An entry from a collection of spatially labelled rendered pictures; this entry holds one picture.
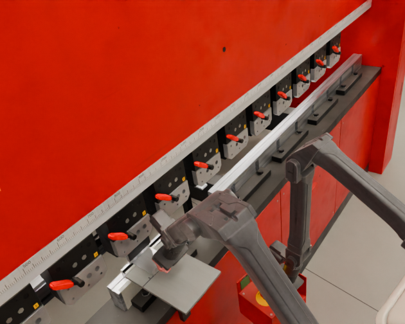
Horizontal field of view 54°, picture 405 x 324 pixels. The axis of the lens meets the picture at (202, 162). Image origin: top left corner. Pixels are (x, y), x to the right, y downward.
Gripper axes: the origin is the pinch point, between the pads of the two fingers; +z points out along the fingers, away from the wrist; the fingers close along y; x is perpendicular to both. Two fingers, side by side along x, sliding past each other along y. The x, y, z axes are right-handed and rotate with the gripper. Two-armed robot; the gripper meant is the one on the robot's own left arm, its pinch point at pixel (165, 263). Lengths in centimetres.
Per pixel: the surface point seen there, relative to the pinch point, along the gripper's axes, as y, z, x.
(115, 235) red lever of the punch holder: 12.0, -17.0, -13.3
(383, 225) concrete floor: -160, 72, 76
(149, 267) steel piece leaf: 3.4, 3.5, -3.3
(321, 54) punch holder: -137, -16, -17
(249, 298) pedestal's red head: -17.0, 11.0, 28.8
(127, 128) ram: -4.7, -37.6, -29.0
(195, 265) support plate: -5.6, -2.5, 7.9
